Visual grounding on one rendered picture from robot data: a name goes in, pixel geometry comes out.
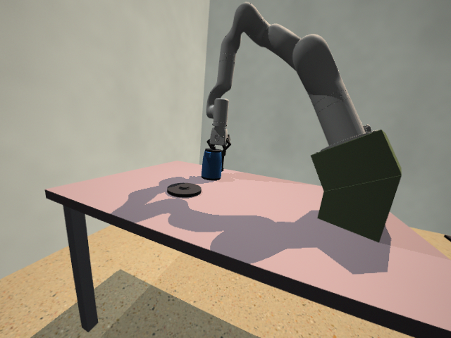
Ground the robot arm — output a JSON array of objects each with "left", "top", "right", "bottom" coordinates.
[{"left": 206, "top": 2, "right": 378, "bottom": 151}]

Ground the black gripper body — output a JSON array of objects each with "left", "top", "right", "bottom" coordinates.
[{"left": 210, "top": 127, "right": 228, "bottom": 146}]

